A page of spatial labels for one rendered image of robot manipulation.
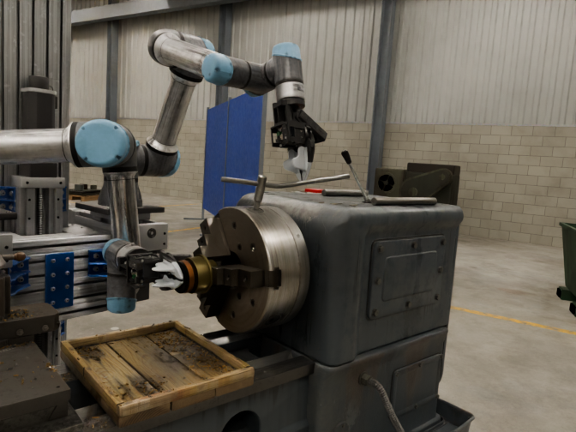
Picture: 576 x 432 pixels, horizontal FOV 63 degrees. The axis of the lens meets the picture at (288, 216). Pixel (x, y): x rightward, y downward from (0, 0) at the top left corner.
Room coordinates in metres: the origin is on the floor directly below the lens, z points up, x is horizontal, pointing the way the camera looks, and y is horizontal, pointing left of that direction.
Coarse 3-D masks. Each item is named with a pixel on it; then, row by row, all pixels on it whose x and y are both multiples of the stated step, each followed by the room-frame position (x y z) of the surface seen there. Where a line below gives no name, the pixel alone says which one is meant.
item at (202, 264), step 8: (200, 256) 1.09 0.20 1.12; (184, 264) 1.05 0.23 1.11; (192, 264) 1.06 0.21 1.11; (200, 264) 1.06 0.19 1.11; (208, 264) 1.07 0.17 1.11; (216, 264) 1.10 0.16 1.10; (184, 272) 1.03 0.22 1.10; (192, 272) 1.04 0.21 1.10; (200, 272) 1.05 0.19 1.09; (208, 272) 1.06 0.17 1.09; (184, 280) 1.03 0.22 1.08; (192, 280) 1.04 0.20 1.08; (200, 280) 1.05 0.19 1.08; (208, 280) 1.06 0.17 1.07; (176, 288) 1.06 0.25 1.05; (184, 288) 1.03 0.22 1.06; (192, 288) 1.05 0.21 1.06; (200, 288) 1.05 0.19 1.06; (208, 288) 1.07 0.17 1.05
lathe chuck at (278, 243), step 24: (240, 216) 1.13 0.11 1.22; (264, 216) 1.13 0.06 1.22; (240, 240) 1.13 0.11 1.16; (264, 240) 1.06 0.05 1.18; (288, 240) 1.10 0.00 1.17; (264, 264) 1.05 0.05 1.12; (288, 264) 1.07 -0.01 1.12; (240, 288) 1.12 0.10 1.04; (264, 288) 1.05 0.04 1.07; (288, 288) 1.07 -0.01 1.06; (240, 312) 1.11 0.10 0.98; (264, 312) 1.05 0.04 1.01; (288, 312) 1.11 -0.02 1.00
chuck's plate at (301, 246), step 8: (272, 208) 1.20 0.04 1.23; (280, 216) 1.16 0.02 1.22; (288, 216) 1.18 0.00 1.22; (288, 224) 1.15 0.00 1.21; (296, 224) 1.16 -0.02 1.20; (296, 232) 1.14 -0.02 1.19; (296, 240) 1.12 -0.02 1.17; (304, 248) 1.12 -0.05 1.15; (304, 256) 1.11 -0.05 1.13; (304, 264) 1.11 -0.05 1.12; (304, 272) 1.10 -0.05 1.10; (304, 280) 1.10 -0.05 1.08; (304, 288) 1.11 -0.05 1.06; (304, 296) 1.12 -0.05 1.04; (296, 304) 1.11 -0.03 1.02; (296, 312) 1.13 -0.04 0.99; (288, 320) 1.15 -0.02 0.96
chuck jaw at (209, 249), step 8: (216, 216) 1.21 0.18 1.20; (200, 224) 1.19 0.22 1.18; (208, 224) 1.17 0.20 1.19; (216, 224) 1.18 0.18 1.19; (208, 232) 1.16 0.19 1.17; (216, 232) 1.17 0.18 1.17; (224, 232) 1.18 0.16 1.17; (200, 240) 1.15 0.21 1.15; (208, 240) 1.14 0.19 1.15; (216, 240) 1.15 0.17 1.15; (224, 240) 1.17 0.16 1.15; (200, 248) 1.11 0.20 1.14; (208, 248) 1.13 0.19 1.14; (216, 248) 1.14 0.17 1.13; (224, 248) 1.15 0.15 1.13; (208, 256) 1.11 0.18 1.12; (216, 256) 1.13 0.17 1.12; (224, 256) 1.15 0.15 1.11; (232, 256) 1.18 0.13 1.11
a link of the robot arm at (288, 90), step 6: (282, 84) 1.24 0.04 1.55; (288, 84) 1.24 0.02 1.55; (294, 84) 1.24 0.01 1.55; (300, 84) 1.25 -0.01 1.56; (276, 90) 1.26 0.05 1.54; (282, 90) 1.24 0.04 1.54; (288, 90) 1.24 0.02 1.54; (294, 90) 1.24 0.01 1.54; (300, 90) 1.25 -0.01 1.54; (276, 96) 1.27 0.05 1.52; (282, 96) 1.24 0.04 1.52; (288, 96) 1.23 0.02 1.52; (294, 96) 1.24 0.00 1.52; (300, 96) 1.24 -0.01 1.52
